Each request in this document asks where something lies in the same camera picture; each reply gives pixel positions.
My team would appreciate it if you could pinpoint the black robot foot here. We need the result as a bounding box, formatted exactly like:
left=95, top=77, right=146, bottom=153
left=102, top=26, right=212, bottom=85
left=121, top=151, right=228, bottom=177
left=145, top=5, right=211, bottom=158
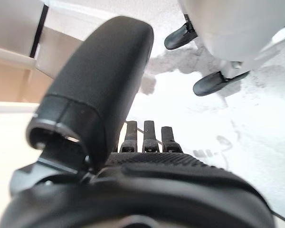
left=192, top=70, right=250, bottom=97
left=164, top=21, right=199, bottom=51

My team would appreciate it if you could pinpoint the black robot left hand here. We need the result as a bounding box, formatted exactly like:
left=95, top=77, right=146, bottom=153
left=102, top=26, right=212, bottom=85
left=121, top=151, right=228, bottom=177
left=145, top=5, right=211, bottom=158
left=0, top=15, right=276, bottom=228

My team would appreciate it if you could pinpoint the black robot left foot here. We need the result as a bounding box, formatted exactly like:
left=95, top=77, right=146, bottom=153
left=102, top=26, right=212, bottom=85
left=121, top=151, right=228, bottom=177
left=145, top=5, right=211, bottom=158
left=192, top=70, right=250, bottom=97

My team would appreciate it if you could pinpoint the black robot right foot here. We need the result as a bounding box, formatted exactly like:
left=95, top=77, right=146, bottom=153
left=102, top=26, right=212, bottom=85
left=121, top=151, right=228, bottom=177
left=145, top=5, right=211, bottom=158
left=164, top=21, right=199, bottom=51

